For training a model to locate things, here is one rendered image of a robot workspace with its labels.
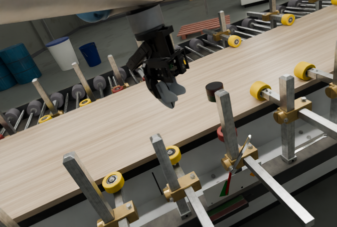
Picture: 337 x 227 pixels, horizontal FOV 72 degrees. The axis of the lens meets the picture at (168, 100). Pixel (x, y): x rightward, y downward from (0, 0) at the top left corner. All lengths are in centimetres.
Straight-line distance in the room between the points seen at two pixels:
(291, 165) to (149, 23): 86
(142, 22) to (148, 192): 86
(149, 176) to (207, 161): 30
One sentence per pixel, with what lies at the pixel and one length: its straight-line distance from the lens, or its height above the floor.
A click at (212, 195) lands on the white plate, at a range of 99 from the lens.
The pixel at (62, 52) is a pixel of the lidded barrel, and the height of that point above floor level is 44.
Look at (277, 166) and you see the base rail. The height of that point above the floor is 70.
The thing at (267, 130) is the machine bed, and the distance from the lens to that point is 130.
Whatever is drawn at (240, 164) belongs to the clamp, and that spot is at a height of 84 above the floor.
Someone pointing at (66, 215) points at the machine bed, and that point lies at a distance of 120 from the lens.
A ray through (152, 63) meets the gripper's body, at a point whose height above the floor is 137.
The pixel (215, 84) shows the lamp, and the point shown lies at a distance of 81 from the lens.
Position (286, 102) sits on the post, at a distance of 94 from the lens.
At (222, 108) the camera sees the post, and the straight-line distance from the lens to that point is 78.
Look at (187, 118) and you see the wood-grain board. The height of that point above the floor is 90.
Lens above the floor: 155
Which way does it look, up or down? 29 degrees down
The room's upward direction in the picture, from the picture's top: 18 degrees counter-clockwise
